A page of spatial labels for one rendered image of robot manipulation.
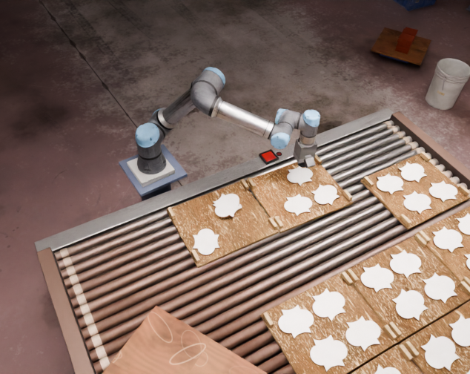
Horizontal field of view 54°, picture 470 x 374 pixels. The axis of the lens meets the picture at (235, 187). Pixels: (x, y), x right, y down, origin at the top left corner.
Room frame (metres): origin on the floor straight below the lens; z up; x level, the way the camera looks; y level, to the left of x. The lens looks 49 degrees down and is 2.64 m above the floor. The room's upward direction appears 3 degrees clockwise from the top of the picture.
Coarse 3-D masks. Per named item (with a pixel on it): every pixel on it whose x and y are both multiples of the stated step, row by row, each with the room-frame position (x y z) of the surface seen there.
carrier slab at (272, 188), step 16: (272, 176) 1.58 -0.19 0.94; (320, 176) 1.59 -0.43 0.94; (256, 192) 1.46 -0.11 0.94; (272, 192) 1.47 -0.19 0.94; (288, 192) 1.47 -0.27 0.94; (304, 192) 1.48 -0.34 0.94; (272, 208) 1.37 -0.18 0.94; (320, 208) 1.38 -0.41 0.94; (336, 208) 1.39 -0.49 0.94; (288, 224) 1.28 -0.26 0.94
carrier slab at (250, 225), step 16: (224, 192) 1.45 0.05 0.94; (240, 192) 1.46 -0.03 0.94; (176, 208) 1.34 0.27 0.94; (192, 208) 1.35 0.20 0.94; (208, 208) 1.35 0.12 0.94; (256, 208) 1.37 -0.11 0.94; (176, 224) 1.25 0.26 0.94; (192, 224) 1.25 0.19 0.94; (208, 224) 1.26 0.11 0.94; (224, 224) 1.26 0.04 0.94; (240, 224) 1.26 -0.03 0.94; (256, 224) 1.27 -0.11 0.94; (192, 240) 1.16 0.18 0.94; (224, 240) 1.17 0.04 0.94; (240, 240) 1.17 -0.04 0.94; (256, 240) 1.18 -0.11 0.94; (192, 256) 1.08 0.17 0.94; (208, 256) 1.08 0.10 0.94; (224, 256) 1.09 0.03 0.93
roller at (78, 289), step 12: (408, 144) 1.88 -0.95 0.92; (384, 156) 1.78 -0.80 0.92; (396, 156) 1.80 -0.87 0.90; (360, 168) 1.68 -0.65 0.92; (336, 180) 1.59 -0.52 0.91; (156, 252) 1.10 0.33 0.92; (168, 252) 1.11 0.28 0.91; (132, 264) 1.04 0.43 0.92; (144, 264) 1.05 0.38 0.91; (108, 276) 0.97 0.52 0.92; (120, 276) 0.99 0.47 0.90; (72, 288) 0.91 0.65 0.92; (84, 288) 0.91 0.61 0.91
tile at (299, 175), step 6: (300, 168) 1.63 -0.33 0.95; (306, 168) 1.63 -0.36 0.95; (288, 174) 1.58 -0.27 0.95; (294, 174) 1.58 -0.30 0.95; (300, 174) 1.59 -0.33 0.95; (306, 174) 1.59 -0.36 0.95; (312, 174) 1.59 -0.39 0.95; (288, 180) 1.54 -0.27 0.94; (294, 180) 1.54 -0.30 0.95; (300, 180) 1.55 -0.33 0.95; (306, 180) 1.55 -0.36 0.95
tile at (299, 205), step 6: (288, 198) 1.43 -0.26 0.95; (294, 198) 1.43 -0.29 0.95; (300, 198) 1.43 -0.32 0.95; (306, 198) 1.43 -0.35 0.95; (288, 204) 1.39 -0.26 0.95; (294, 204) 1.39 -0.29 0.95; (300, 204) 1.39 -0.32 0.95; (306, 204) 1.39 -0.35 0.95; (288, 210) 1.35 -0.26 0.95; (294, 210) 1.35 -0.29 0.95; (300, 210) 1.36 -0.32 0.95; (306, 210) 1.36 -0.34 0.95
